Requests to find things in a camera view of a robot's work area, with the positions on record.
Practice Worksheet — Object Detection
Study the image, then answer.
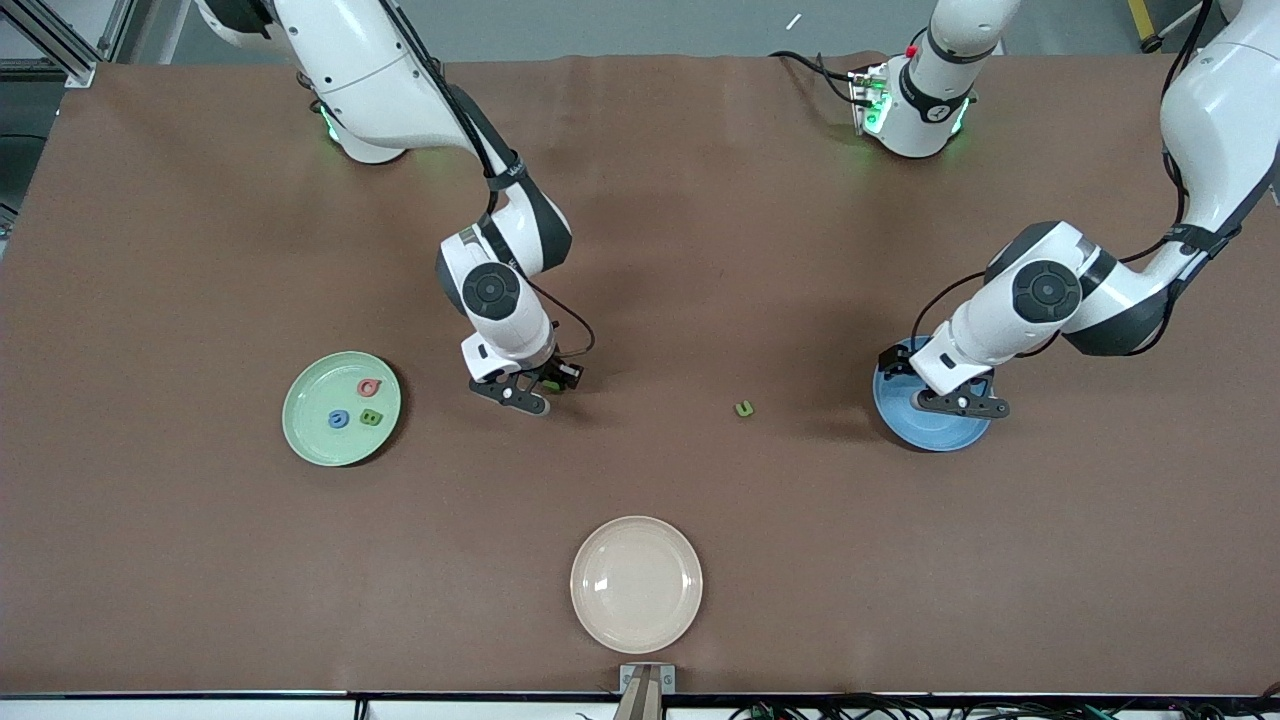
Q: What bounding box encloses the blue plate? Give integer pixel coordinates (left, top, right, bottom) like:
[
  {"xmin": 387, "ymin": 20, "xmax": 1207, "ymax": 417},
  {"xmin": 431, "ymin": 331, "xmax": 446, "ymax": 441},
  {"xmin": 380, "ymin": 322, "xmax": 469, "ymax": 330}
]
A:
[{"xmin": 873, "ymin": 337, "xmax": 994, "ymax": 453}]

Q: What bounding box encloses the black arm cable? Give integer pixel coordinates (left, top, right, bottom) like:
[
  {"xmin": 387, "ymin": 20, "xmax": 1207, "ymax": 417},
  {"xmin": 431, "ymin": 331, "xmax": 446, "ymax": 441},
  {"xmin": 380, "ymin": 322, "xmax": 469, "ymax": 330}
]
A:
[
  {"xmin": 380, "ymin": 0, "xmax": 596, "ymax": 361},
  {"xmin": 910, "ymin": 0, "xmax": 1216, "ymax": 356}
]

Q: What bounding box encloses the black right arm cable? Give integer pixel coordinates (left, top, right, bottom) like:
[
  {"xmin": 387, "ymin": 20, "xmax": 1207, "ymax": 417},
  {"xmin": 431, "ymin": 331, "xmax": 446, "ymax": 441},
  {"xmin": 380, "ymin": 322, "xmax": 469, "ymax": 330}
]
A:
[{"xmin": 380, "ymin": 0, "xmax": 596, "ymax": 361}]

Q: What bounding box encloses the beige plate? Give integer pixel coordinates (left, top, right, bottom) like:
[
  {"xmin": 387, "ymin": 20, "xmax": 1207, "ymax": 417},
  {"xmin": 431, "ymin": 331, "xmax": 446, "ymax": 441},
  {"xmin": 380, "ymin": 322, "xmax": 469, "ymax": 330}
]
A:
[{"xmin": 570, "ymin": 515, "xmax": 704, "ymax": 656}]

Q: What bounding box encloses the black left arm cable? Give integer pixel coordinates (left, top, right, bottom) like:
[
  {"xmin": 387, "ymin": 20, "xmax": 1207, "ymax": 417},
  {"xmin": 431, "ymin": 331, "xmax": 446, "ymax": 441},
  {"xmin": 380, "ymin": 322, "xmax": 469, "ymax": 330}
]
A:
[{"xmin": 910, "ymin": 0, "xmax": 1216, "ymax": 356}]

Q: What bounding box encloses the stand leg with black foot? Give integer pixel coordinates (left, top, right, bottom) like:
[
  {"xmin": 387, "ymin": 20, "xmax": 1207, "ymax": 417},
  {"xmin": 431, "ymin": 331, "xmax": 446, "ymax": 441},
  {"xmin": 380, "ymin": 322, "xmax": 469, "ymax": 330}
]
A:
[{"xmin": 1143, "ymin": 0, "xmax": 1206, "ymax": 53}]

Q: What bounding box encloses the grey metal bracket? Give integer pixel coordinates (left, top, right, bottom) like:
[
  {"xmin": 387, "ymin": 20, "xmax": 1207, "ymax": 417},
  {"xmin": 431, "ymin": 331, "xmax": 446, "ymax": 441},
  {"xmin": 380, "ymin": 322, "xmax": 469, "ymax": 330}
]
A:
[{"xmin": 619, "ymin": 664, "xmax": 677, "ymax": 696}]

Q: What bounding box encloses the aluminium frame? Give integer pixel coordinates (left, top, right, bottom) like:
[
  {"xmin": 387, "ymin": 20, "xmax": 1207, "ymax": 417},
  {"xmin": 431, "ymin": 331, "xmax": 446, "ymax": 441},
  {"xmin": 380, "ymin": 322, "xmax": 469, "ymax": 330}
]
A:
[{"xmin": 0, "ymin": 0, "xmax": 136, "ymax": 89}]

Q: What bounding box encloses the brown table cover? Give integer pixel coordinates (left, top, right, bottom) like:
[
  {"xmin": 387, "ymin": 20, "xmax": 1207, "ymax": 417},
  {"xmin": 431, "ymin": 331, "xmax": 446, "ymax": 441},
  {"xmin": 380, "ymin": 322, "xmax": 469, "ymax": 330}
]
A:
[{"xmin": 0, "ymin": 52, "xmax": 1280, "ymax": 696}]

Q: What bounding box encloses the black base cable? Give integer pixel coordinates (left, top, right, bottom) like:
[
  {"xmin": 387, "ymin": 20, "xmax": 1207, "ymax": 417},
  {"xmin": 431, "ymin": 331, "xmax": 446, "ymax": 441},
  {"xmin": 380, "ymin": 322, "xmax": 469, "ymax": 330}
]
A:
[{"xmin": 770, "ymin": 50, "xmax": 871, "ymax": 106}]

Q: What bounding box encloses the black table edge strip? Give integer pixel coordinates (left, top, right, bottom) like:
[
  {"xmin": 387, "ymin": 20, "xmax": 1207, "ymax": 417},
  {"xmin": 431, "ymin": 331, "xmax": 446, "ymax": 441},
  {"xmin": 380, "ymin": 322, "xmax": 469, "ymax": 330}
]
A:
[{"xmin": 0, "ymin": 690, "xmax": 1280, "ymax": 701}]

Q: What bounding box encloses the beige post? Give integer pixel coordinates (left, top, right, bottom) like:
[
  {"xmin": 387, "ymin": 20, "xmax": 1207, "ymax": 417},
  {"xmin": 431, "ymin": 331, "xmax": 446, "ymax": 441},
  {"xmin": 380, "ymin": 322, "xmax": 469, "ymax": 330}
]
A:
[{"xmin": 612, "ymin": 668, "xmax": 666, "ymax": 720}]

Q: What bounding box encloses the green plate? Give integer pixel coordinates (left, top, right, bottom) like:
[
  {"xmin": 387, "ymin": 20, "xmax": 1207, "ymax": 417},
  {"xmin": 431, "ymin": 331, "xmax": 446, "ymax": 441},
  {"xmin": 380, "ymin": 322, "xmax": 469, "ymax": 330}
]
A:
[{"xmin": 282, "ymin": 350, "xmax": 403, "ymax": 468}]

